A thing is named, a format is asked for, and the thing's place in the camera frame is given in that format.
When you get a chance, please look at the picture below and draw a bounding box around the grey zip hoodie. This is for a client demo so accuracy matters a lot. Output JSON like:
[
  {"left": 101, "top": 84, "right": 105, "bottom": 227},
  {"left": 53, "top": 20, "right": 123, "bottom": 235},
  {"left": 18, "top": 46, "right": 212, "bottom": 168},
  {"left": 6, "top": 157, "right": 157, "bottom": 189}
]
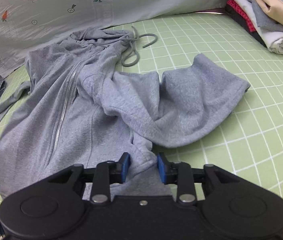
[{"left": 0, "top": 28, "right": 250, "bottom": 198}]

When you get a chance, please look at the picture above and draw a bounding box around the green grid cutting mat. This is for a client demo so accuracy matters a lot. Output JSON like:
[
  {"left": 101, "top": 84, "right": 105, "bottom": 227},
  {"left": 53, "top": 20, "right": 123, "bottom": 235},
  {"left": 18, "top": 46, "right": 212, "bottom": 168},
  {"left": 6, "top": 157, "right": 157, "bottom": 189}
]
[{"left": 116, "top": 13, "right": 283, "bottom": 198}]

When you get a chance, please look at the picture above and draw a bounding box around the red black folded garment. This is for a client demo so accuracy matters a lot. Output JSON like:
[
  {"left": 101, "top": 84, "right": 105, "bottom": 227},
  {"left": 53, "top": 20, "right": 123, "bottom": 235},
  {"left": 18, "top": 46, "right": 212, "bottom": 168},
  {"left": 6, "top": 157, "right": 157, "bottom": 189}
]
[{"left": 225, "top": 0, "right": 266, "bottom": 48}]

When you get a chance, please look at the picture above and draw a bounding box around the grey carrot print sheet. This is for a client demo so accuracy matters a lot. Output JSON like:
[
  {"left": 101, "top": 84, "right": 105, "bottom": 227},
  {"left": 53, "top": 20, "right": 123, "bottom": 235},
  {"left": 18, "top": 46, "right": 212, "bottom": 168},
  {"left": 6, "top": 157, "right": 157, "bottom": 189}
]
[{"left": 0, "top": 0, "right": 225, "bottom": 77}]

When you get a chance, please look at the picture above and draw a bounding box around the grey folded garment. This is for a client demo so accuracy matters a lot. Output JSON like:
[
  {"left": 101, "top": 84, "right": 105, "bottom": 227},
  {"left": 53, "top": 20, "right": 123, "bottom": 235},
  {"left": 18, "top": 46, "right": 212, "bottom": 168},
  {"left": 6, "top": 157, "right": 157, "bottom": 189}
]
[{"left": 248, "top": 0, "right": 283, "bottom": 32}]

